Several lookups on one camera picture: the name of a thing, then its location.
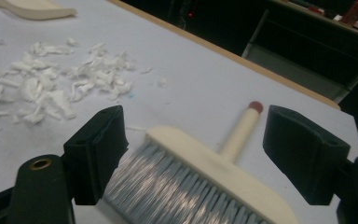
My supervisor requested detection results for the cream brush with grey bristles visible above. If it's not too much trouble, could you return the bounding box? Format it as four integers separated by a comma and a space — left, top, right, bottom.
103, 101, 299, 224

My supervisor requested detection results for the grey metal shelf unit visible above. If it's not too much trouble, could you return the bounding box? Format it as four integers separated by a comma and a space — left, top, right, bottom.
241, 8, 358, 104

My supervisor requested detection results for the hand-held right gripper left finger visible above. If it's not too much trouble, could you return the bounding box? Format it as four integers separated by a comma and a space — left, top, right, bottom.
63, 105, 130, 206

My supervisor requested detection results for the red object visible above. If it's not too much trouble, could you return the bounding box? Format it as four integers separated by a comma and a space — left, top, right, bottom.
341, 0, 358, 27

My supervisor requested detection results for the pile of white paper scraps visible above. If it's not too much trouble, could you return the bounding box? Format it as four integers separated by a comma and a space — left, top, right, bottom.
0, 36, 169, 133

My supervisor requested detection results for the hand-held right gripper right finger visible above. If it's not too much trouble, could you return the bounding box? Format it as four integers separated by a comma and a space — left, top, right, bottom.
262, 105, 351, 206

